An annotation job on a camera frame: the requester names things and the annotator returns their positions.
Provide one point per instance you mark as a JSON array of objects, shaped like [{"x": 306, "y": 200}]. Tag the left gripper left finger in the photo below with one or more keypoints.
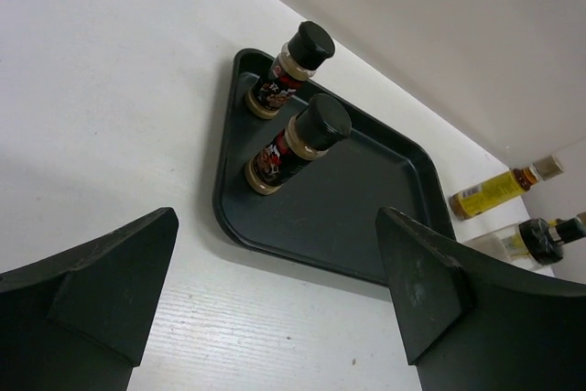
[{"x": 80, "y": 319}]

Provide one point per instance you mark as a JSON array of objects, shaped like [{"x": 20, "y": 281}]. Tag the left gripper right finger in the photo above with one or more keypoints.
[{"x": 471, "y": 322}]

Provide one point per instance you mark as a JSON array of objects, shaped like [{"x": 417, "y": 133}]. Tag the white shaker black cap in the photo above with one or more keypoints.
[{"x": 532, "y": 244}]

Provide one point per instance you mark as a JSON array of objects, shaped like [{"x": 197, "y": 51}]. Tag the black-capped spice jar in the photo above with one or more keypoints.
[
  {"x": 308, "y": 136},
  {"x": 296, "y": 63}
]

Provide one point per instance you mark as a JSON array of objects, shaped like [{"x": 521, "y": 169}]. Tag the black rectangular tray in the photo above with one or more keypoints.
[{"x": 323, "y": 217}]

